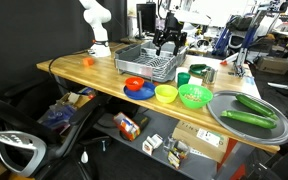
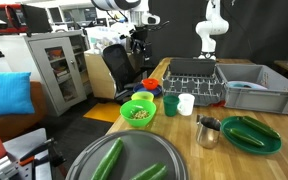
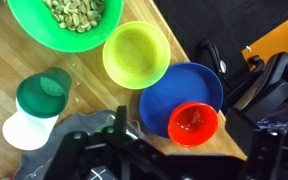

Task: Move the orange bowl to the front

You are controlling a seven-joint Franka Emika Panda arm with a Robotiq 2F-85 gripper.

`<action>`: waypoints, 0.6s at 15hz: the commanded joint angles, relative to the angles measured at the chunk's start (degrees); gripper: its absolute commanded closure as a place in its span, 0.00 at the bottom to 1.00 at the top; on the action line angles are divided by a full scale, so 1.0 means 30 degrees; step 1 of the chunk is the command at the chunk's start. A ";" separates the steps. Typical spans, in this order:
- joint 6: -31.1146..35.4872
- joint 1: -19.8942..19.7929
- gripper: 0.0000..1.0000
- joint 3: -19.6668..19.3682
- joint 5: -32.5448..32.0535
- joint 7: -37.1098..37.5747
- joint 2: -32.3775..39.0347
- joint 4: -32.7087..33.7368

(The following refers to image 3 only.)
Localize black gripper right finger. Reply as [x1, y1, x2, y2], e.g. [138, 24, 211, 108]
[225, 108, 285, 180]

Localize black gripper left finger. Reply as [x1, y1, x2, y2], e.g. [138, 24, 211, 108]
[45, 131, 98, 180]

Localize orange plastic bowl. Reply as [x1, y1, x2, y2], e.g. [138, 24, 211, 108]
[167, 101, 220, 148]

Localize yellow plastic bowl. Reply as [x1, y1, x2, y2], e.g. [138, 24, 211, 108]
[102, 20, 172, 90]

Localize green plastic bowl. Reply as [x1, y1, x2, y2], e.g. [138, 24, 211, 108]
[6, 0, 125, 54]

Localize grey dish drying rack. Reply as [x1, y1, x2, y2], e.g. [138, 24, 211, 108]
[13, 109, 145, 180]

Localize blue plastic bag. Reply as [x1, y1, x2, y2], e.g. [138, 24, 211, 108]
[257, 101, 288, 134]

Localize white plastic cup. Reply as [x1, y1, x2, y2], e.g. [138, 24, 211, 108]
[2, 98, 60, 151]

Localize dark green plastic cup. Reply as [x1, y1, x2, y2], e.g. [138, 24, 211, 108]
[15, 67, 73, 119]

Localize black grey office chair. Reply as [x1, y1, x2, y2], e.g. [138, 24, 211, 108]
[197, 39, 288, 141]

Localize blue plastic plate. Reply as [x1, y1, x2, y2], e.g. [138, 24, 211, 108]
[139, 61, 224, 139]

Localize orange brown cardboard sheet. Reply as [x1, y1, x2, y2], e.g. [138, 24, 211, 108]
[241, 9, 288, 71]

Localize pile of pale nuts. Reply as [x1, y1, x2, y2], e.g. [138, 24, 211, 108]
[43, 0, 106, 34]

